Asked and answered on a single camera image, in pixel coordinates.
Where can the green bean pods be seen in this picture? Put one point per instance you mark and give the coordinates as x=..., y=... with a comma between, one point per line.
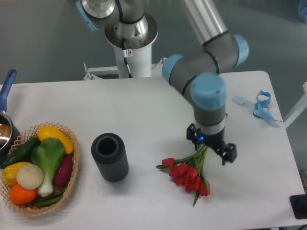
x=49, y=200

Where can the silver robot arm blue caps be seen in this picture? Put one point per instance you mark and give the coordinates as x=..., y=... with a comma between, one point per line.
x=131, y=32

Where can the green bok choy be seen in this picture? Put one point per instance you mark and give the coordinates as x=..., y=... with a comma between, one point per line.
x=48, y=156

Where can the yellow bell pepper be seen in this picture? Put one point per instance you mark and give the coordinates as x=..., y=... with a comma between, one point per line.
x=9, y=173

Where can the small pale blue cap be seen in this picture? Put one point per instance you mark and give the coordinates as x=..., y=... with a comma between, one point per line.
x=239, y=100

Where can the dark green cucumber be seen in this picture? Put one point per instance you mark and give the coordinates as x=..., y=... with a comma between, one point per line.
x=22, y=153

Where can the yellow squash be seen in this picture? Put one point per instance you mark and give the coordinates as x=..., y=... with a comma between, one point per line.
x=48, y=131

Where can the metal base bracket right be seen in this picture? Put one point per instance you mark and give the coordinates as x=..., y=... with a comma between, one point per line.
x=157, y=68

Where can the red tulip bouquet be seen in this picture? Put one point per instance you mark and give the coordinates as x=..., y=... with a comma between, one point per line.
x=188, y=172

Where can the dark grey ribbed vase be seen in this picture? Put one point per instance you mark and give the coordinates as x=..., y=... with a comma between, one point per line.
x=109, y=153

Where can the white frame post right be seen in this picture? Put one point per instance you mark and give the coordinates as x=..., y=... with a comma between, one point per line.
x=297, y=109

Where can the cream garlic bulb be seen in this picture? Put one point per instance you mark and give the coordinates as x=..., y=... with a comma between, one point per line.
x=30, y=177

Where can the metal base bracket left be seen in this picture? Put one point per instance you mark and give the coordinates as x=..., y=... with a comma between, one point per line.
x=100, y=73

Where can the blue handled saucepan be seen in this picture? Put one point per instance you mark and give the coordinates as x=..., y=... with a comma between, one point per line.
x=8, y=131

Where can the orange fruit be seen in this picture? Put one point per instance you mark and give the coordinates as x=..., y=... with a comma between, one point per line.
x=20, y=195

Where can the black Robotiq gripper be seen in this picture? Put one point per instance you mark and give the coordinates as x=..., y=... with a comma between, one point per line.
x=213, y=137

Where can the purple sweet potato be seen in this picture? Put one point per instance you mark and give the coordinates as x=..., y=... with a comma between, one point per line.
x=63, y=174

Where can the black device at edge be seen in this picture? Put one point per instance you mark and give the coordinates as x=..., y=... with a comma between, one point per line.
x=299, y=206

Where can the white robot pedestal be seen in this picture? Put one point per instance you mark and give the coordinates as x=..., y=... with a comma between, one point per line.
x=139, y=62

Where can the woven wicker basket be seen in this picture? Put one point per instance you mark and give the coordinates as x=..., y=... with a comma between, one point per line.
x=29, y=209

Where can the metal base bracket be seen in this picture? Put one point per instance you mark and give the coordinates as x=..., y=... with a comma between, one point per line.
x=157, y=68
x=100, y=73

